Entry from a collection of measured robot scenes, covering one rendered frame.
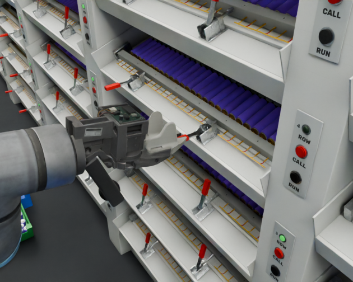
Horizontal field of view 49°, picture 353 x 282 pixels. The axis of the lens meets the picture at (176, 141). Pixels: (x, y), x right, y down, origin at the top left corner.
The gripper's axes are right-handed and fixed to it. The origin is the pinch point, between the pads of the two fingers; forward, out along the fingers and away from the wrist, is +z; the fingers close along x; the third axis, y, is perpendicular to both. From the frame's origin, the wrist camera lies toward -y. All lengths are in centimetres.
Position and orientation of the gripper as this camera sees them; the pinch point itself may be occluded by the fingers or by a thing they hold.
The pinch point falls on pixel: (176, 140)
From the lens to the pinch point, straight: 69.9
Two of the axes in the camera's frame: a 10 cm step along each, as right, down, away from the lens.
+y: 1.3, -8.7, -4.8
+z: 8.2, -1.8, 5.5
